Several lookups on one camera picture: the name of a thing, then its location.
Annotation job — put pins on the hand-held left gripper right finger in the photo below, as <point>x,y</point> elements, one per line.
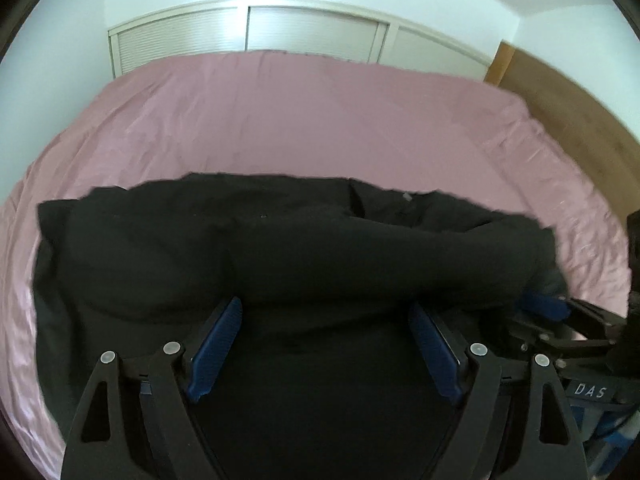
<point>435,347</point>

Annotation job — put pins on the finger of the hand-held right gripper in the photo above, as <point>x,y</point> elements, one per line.
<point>542,305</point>
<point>560,337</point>

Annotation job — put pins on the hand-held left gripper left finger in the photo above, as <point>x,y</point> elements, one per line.
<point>215,345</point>

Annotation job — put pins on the black hooded puffer jacket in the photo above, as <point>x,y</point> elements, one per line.
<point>280,250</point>

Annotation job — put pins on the brown wooden headboard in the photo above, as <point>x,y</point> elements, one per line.
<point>570,100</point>

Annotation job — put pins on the bed with pink sheet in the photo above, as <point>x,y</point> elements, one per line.
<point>300,120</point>

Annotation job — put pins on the white louvred closet doors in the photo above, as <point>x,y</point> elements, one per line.
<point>310,27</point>

